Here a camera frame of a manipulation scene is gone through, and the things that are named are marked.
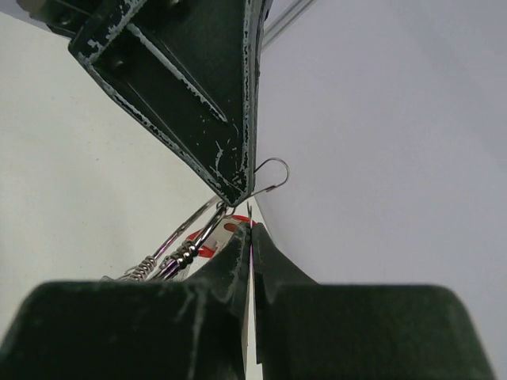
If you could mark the left aluminium frame post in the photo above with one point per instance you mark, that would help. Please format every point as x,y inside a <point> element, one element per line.
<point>283,19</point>

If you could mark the key with red tag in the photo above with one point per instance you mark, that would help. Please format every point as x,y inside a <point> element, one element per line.
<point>220,236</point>

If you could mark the metal keyring with clips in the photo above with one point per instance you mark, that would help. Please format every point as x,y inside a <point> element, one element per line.
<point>163,265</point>

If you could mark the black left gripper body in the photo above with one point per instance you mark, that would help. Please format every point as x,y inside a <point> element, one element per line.
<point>62,17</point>

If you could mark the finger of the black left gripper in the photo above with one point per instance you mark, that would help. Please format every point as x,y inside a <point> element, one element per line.
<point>188,72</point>

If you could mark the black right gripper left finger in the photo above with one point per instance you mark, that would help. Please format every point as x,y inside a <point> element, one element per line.
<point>193,329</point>

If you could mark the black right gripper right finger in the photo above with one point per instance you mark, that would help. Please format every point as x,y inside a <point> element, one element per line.
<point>308,330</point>

